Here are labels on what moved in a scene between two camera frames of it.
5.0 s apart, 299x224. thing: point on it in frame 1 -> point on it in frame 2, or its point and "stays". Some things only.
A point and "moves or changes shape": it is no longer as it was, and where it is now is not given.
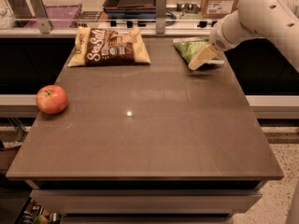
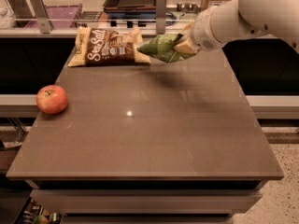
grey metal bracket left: (39, 11) stays
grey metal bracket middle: (161, 11) stays
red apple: (51, 99) stays
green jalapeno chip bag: (189, 47) moves or changes shape
